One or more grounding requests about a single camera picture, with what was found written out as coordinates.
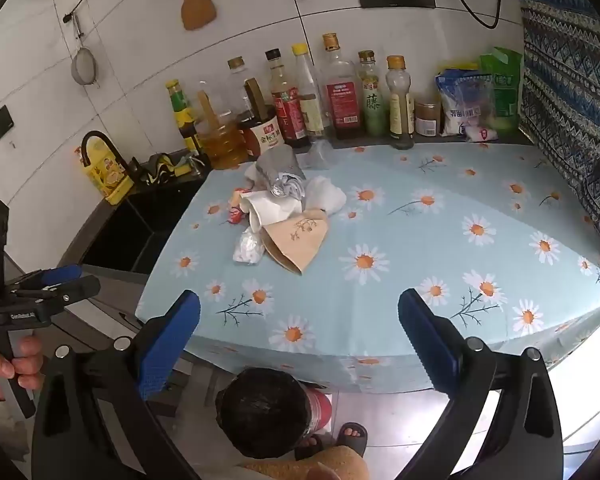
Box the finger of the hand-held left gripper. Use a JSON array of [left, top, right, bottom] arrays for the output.
[[14, 276, 102, 312], [12, 263, 84, 293]]

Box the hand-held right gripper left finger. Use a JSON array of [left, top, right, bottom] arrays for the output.
[[32, 289, 202, 480]]

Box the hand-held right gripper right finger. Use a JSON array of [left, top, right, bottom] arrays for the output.
[[397, 288, 566, 480]]

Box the red bin with black bag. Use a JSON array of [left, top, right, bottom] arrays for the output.
[[215, 367, 334, 461]]

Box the person's left hand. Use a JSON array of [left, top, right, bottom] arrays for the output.
[[0, 335, 46, 402]]

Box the black kitchen sink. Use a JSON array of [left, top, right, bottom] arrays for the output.
[[62, 160, 212, 277]]

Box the person's sandalled foot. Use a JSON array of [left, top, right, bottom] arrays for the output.
[[294, 433, 325, 461], [336, 422, 370, 456]]

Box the small white plastic bag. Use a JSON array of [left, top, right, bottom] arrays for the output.
[[232, 227, 266, 265]]

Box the yellow and black sponge cloth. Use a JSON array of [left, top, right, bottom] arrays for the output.
[[139, 152, 212, 187]]

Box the white towel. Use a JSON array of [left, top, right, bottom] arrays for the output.
[[304, 175, 349, 219]]

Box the person's beige knit clothing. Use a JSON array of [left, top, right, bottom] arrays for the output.
[[242, 444, 371, 480]]

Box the green label yellow cap bottle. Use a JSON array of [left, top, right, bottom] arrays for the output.
[[166, 79, 202, 157]]

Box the metal mesh strainer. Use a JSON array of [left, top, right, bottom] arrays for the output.
[[70, 12, 99, 87]]

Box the clear cooking oil jug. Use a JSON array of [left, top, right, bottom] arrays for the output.
[[195, 56, 254, 171]]

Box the small white red packet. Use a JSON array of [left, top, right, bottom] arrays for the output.
[[462, 125, 499, 142]]

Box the clear plastic cup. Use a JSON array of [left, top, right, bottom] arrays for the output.
[[299, 139, 337, 170]]

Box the brown paste jar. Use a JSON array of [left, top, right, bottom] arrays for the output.
[[414, 100, 441, 137]]

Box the dark soy sauce bottle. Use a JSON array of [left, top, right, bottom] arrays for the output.
[[239, 78, 282, 157]]

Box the olive label slim bottle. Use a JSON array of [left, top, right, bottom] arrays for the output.
[[385, 55, 415, 150]]

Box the white and blue bag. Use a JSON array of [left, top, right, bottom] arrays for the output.
[[434, 70, 494, 137]]

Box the green label glass bottle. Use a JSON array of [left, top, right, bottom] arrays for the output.
[[357, 50, 389, 137]]

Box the large red label bottle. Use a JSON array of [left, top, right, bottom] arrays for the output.
[[321, 33, 364, 141]]

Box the black cap red label bottle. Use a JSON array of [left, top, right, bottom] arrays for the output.
[[264, 48, 309, 149]]

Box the clear bottle yellow cap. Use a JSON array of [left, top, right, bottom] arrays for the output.
[[291, 43, 332, 139]]

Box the green plastic bag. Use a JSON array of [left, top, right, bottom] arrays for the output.
[[479, 47, 524, 129]]

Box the blue patterned curtain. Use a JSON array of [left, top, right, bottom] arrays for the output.
[[510, 0, 600, 281]]

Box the yellow jug with black handle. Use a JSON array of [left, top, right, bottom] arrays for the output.
[[79, 130, 134, 206]]

